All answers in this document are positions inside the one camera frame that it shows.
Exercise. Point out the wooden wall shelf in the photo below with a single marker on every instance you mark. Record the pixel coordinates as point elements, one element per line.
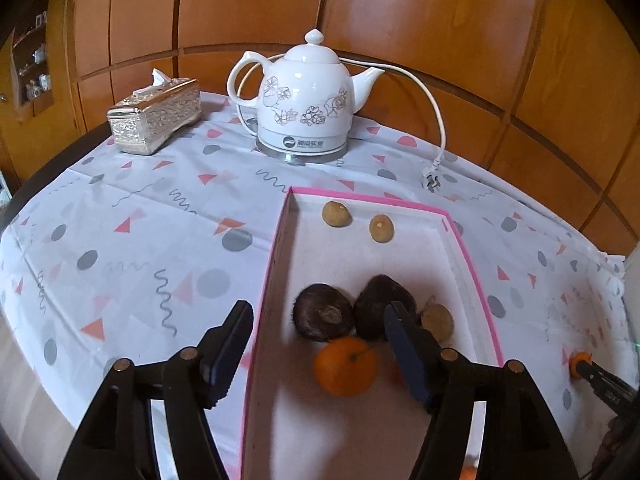
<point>30,60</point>

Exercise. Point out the silver embossed tissue box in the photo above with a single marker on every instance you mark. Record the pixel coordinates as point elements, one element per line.
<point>150,120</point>

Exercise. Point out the silver kettle base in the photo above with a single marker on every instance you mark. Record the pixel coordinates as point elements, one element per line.
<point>300,156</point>

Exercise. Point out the dark brown water chestnut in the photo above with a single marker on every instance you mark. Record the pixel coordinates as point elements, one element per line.
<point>321,312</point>
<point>375,305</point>

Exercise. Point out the white floral ceramic kettle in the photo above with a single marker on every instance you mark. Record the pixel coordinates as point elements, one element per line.
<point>305,90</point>

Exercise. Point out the pink-edged white tray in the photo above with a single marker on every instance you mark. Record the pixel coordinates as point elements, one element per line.
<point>310,260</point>

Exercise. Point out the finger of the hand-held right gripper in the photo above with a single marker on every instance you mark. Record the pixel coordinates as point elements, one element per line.
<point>610,385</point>

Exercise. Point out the small beige potato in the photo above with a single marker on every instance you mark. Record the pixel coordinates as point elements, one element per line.
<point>440,322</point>
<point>336,213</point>
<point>381,228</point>

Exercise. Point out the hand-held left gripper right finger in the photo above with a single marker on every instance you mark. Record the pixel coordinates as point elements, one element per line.
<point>407,355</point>

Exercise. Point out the orange mandarin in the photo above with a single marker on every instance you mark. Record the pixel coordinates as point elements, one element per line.
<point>345,366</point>
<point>467,474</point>

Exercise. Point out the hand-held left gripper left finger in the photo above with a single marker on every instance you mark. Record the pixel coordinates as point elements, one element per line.
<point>227,355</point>

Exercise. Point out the white power plug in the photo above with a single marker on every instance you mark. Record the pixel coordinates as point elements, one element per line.
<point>431,177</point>

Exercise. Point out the white patterned tablecloth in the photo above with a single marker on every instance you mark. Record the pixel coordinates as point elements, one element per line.
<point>150,240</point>

